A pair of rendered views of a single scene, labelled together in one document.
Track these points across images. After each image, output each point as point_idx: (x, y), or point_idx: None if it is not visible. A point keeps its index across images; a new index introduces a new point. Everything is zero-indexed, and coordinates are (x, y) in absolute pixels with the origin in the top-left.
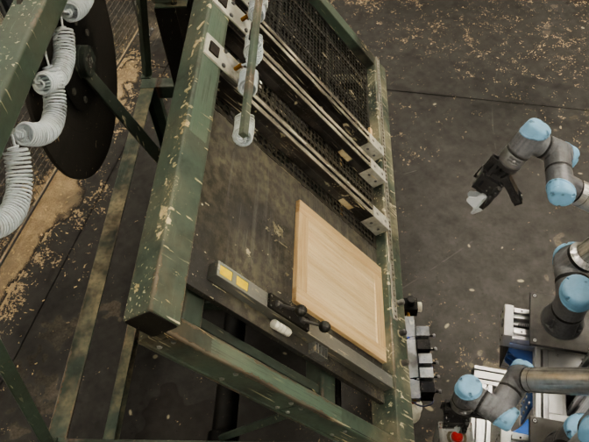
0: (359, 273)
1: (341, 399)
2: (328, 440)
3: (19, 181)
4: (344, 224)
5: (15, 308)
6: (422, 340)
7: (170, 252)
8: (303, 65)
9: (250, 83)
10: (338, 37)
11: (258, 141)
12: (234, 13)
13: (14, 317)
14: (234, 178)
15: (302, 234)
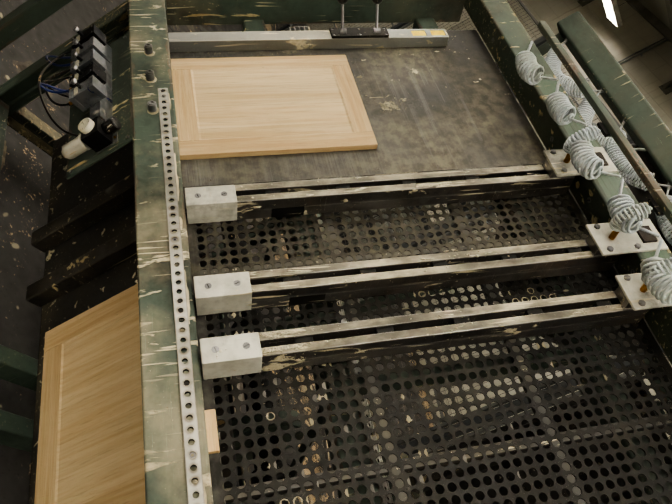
0: (235, 125)
1: (2, 259)
2: (22, 222)
3: (568, 76)
4: (272, 177)
5: (300, 502)
6: (100, 76)
7: (500, 1)
8: (483, 322)
9: (572, 61)
10: None
11: None
12: (623, 234)
13: (297, 491)
14: (465, 117)
15: (358, 111)
